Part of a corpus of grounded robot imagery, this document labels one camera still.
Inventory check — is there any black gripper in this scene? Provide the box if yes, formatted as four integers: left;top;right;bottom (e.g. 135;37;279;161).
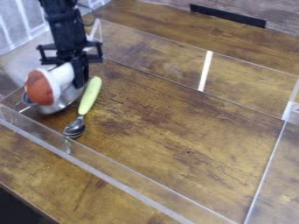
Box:
36;27;103;88

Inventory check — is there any silver metal pot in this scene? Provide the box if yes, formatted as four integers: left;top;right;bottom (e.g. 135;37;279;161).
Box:
16;68;91;116

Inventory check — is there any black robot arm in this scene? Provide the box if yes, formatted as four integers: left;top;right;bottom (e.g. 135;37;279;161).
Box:
36;0;103;88

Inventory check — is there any clear acrylic front barrier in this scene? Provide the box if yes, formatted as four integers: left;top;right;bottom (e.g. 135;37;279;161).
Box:
0;104;238;224

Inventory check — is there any clear acrylic barrier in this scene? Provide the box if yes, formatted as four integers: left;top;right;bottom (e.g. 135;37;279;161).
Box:
245;79;299;224
0;104;238;224

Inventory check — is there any black strip on table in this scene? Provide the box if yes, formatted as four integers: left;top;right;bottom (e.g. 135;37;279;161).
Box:
190;3;267;28

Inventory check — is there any clear acrylic right barrier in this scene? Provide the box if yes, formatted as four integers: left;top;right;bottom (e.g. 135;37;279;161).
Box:
245;79;299;224

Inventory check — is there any clear acrylic triangle bracket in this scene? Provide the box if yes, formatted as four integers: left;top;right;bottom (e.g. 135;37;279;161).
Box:
87;18;103;43

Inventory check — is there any green handled metal spoon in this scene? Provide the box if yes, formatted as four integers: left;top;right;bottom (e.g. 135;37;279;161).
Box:
63;77;103;137

